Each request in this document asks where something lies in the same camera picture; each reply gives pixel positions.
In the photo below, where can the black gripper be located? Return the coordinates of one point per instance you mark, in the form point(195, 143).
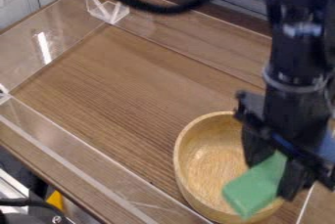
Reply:
point(288, 121)

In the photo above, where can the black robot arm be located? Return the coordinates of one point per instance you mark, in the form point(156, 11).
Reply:
point(302, 25)

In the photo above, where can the clear acrylic corner bracket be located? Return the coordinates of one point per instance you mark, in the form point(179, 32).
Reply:
point(108, 11)

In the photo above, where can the brown wooden bowl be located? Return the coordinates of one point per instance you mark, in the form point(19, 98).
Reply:
point(208, 160)

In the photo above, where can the yellow label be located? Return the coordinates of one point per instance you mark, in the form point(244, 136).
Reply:
point(55, 199)

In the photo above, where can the green rectangular block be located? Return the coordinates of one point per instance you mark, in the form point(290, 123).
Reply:
point(254, 190)

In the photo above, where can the clear acrylic enclosure wall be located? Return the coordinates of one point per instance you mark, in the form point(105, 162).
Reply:
point(99, 95)

